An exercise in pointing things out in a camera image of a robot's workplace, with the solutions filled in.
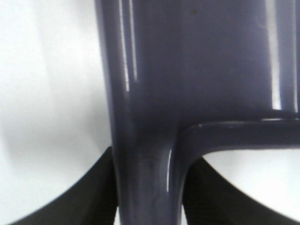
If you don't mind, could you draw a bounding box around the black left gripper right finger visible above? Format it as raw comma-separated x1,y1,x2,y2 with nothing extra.
182,158,299,225

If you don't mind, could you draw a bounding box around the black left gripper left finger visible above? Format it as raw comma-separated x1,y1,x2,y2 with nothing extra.
15,148,117,225

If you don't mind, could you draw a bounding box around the purple plastic dustpan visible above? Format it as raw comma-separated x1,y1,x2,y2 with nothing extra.
95,0,300,225

